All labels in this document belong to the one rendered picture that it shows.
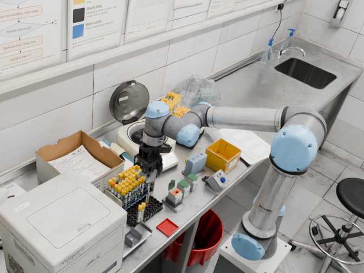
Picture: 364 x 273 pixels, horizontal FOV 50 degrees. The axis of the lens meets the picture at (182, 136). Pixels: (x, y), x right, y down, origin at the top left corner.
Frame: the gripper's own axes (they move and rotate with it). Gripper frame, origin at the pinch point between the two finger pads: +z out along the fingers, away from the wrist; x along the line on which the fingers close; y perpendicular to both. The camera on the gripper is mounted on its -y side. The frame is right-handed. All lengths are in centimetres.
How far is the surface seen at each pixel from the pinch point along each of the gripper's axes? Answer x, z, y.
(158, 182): -7.3, 17.7, -16.8
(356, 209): 69, 41, -105
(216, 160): 5.3, 10.7, -43.0
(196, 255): 15, 65, -32
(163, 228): 11.9, 17.5, 1.9
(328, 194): 45, 105, -192
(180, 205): 9.3, 16.3, -11.9
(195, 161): 0.7, 7.7, -31.1
